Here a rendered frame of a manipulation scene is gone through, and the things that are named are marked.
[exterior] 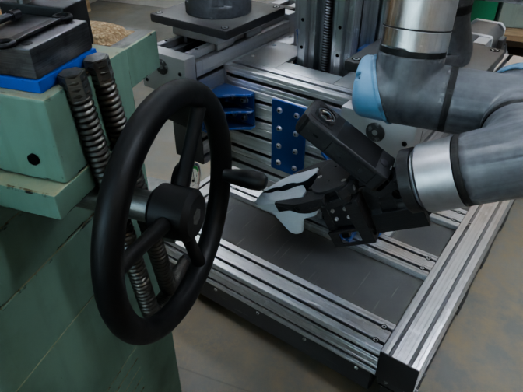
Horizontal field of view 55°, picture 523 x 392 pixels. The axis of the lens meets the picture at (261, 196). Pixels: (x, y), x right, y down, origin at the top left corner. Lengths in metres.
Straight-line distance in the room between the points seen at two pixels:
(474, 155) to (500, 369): 1.08
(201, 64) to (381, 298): 0.71
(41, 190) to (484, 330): 1.33
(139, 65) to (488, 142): 0.51
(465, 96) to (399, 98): 0.07
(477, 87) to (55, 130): 0.43
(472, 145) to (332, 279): 0.87
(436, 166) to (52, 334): 0.53
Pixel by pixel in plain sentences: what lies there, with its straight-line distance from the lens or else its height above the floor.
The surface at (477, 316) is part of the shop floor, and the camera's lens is 1.64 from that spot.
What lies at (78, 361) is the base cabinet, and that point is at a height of 0.52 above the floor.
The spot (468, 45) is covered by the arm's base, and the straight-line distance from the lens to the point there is 0.97.
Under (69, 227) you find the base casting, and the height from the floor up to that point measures 0.73.
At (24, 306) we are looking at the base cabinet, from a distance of 0.68.
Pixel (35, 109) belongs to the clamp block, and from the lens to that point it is 0.50.
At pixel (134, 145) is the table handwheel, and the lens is 0.44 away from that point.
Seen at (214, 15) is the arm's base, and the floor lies 0.83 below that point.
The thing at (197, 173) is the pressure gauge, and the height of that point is 0.66.
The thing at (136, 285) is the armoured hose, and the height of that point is 0.69.
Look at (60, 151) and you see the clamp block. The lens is 0.51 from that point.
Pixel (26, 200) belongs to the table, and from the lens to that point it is 0.54.
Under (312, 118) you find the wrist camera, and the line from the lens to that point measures 0.53.
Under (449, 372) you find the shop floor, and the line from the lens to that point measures 1.48.
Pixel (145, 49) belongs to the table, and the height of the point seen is 0.88.
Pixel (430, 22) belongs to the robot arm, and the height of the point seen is 0.99.
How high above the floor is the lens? 1.15
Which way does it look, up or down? 36 degrees down
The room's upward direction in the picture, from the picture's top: straight up
